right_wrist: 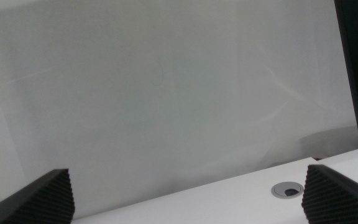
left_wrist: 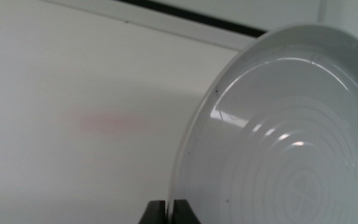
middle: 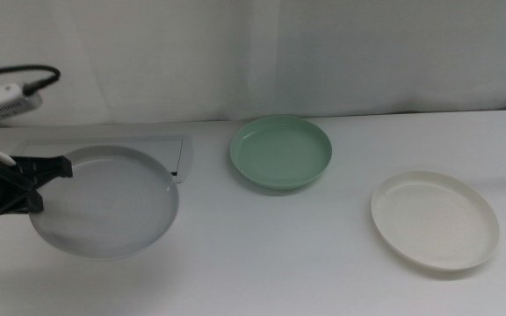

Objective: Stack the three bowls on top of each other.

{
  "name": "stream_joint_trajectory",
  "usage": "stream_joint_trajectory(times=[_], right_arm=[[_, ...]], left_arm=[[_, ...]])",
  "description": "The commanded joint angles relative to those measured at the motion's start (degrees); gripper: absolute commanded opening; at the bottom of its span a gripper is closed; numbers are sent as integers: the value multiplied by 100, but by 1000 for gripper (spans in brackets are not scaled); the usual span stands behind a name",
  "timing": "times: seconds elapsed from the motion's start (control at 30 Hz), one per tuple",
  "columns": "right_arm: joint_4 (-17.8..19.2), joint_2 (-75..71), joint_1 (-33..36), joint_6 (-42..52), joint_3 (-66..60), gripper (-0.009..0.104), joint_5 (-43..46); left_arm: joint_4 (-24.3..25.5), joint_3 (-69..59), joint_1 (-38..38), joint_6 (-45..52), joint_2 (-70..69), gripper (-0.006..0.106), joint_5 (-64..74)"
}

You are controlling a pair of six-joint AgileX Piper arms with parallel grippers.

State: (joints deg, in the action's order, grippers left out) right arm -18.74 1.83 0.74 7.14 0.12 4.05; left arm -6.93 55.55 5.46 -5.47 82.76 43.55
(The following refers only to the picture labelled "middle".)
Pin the white shallow plastic bowl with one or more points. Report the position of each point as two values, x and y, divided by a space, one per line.
433 221

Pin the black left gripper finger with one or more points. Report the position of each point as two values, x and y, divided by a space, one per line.
51 167
34 203

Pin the white cloth backdrop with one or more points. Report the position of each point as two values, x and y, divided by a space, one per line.
191 52

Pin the grey shallow plastic bowl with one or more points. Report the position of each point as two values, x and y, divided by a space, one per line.
108 206

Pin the green shallow plastic bowl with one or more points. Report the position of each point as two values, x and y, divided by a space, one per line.
279 153

